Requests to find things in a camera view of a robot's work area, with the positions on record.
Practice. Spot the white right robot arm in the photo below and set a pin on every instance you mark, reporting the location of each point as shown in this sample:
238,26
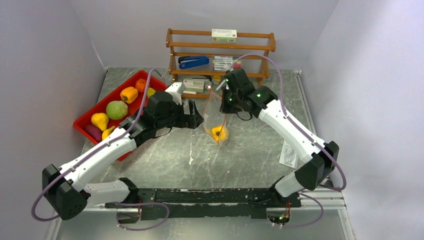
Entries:
318,157

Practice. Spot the purple eggplant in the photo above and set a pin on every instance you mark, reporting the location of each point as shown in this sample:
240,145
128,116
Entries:
93,132

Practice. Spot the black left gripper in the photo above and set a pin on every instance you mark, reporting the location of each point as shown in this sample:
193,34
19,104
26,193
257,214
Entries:
190,121

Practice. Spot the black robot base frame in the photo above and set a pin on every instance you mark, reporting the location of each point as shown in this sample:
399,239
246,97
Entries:
158,203

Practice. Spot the yellow orange bell pepper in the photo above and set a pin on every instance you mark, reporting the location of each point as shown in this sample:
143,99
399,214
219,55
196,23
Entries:
129,94

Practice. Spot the pack of coloured markers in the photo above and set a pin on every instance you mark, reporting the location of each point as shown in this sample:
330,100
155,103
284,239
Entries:
225,63

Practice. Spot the green white marker pen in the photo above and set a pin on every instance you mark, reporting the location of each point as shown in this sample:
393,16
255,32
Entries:
223,83

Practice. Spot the white staples box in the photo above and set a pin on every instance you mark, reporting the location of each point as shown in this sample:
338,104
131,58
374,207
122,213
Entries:
194,85

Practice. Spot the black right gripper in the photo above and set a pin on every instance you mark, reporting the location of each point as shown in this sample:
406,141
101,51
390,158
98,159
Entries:
224,108

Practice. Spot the blue stapler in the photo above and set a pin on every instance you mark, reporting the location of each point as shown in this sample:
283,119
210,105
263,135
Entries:
186,62

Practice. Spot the white box on top shelf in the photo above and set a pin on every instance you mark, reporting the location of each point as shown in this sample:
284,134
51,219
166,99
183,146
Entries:
224,35

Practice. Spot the clear zip top bag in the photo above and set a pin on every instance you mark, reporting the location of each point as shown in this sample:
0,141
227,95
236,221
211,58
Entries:
212,115

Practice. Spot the yellow banana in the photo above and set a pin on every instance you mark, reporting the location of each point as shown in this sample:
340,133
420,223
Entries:
107,132

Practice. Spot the yellow pear squash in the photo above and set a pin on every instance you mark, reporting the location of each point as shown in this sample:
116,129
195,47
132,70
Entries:
100,120

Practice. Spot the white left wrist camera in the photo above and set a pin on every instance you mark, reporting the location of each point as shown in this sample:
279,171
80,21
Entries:
176,90

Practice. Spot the orange red pepper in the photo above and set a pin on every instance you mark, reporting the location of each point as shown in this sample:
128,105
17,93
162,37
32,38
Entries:
140,85

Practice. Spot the green round cabbage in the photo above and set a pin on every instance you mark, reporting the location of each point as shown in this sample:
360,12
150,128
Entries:
116,110

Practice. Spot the wooden three-tier shelf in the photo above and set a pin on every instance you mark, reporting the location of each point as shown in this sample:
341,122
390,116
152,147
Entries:
198,53

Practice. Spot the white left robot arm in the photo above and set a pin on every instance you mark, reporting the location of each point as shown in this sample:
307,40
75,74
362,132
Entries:
68,189

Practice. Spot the yellow green mango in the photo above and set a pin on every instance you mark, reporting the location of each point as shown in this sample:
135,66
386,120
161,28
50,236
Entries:
150,92

